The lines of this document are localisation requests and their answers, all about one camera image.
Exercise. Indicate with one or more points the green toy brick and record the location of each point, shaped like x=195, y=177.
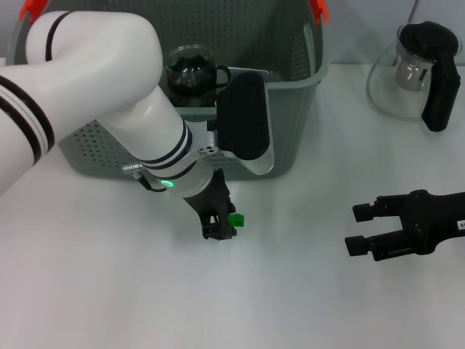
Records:
x=236, y=220

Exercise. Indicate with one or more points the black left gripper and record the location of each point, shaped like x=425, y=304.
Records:
x=212, y=203

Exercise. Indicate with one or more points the grey perforated plastic storage bin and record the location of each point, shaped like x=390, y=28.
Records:
x=290, y=120

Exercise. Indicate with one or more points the glass teacup with black base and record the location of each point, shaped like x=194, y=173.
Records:
x=192, y=100
x=189, y=69

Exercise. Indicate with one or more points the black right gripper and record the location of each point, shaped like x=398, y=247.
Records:
x=432, y=221

